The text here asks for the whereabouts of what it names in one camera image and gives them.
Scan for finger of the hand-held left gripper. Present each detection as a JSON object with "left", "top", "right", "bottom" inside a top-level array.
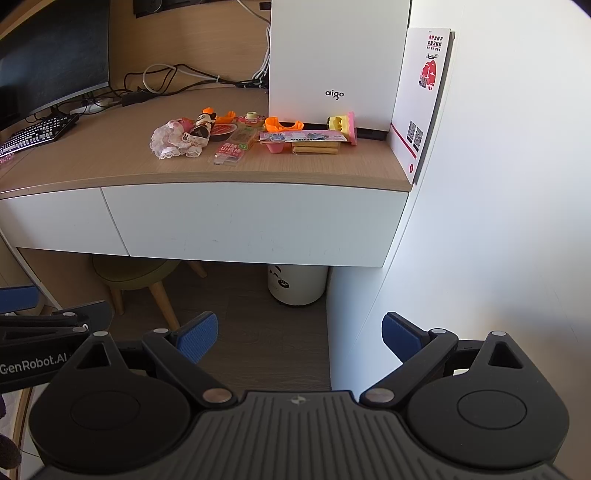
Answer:
[
  {"left": 0, "top": 300, "right": 114, "bottom": 345},
  {"left": 0, "top": 285, "right": 39, "bottom": 314}
]

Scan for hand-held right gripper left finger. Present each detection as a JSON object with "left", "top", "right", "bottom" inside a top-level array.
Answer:
[{"left": 68, "top": 311, "right": 235, "bottom": 409}]

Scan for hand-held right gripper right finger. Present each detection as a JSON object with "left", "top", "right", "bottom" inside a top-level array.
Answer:
[{"left": 359, "top": 311, "right": 525, "bottom": 409}]

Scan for white desk drawer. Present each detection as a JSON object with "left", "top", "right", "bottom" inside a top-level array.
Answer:
[{"left": 100, "top": 182, "right": 411, "bottom": 269}]

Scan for hawthorn stick snack packet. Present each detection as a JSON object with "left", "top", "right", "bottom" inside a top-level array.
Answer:
[{"left": 209, "top": 126, "right": 260, "bottom": 169}]

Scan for pink checked lace cloth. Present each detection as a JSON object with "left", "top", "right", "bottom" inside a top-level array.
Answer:
[{"left": 150, "top": 118, "right": 208, "bottom": 160}]

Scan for tan biscuit stick pack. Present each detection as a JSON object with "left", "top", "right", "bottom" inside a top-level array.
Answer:
[{"left": 290, "top": 141, "right": 343, "bottom": 155}]

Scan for brown cup with red lid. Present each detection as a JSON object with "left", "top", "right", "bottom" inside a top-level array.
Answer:
[{"left": 209, "top": 122, "right": 239, "bottom": 142}]

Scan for cartoon figurine keychain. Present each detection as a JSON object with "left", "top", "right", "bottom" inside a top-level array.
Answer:
[{"left": 190, "top": 106, "right": 219, "bottom": 140}]

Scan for yellow and pink toy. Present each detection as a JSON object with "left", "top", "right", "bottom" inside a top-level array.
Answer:
[{"left": 326, "top": 111, "right": 358, "bottom": 147}]

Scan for printed card pack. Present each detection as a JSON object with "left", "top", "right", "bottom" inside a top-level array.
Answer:
[{"left": 258, "top": 130, "right": 348, "bottom": 145}]

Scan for orange plastic capsule shell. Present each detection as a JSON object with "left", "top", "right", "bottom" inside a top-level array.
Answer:
[{"left": 263, "top": 116, "right": 305, "bottom": 133}]

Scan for white desk leg panel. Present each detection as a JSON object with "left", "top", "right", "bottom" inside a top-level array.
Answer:
[{"left": 325, "top": 267, "right": 394, "bottom": 394}]

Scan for green stool with wooden legs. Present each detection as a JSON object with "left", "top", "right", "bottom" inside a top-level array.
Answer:
[{"left": 91, "top": 253, "right": 209, "bottom": 331}]

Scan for white narrow drawer front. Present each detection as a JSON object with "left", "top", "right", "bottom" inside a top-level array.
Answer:
[{"left": 0, "top": 186, "right": 131, "bottom": 257}]

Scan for white trash bin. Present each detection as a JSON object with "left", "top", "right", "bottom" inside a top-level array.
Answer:
[{"left": 266, "top": 263, "right": 330, "bottom": 307}]

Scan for black keyboard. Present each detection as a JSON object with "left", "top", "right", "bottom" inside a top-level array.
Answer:
[{"left": 0, "top": 113, "right": 81, "bottom": 158}]

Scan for white power strip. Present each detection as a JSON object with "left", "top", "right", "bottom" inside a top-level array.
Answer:
[{"left": 68, "top": 99, "right": 115, "bottom": 116}]

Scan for white printed card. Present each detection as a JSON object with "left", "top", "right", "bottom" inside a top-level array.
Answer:
[{"left": 390, "top": 26, "right": 456, "bottom": 186}]

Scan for black computer monitor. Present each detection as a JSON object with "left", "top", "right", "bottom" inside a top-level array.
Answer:
[{"left": 0, "top": 0, "right": 112, "bottom": 133}]

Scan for white computer case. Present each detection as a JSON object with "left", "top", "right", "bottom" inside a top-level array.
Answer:
[{"left": 267, "top": 0, "right": 413, "bottom": 142}]

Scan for white cable loop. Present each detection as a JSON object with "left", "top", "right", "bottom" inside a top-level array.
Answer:
[{"left": 143, "top": 64, "right": 179, "bottom": 94}]

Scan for black cable bundle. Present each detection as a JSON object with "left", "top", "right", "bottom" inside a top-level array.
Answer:
[{"left": 124, "top": 62, "right": 269, "bottom": 96}]

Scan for white cables behind case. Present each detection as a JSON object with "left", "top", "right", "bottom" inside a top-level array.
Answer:
[{"left": 251, "top": 24, "right": 271, "bottom": 88}]

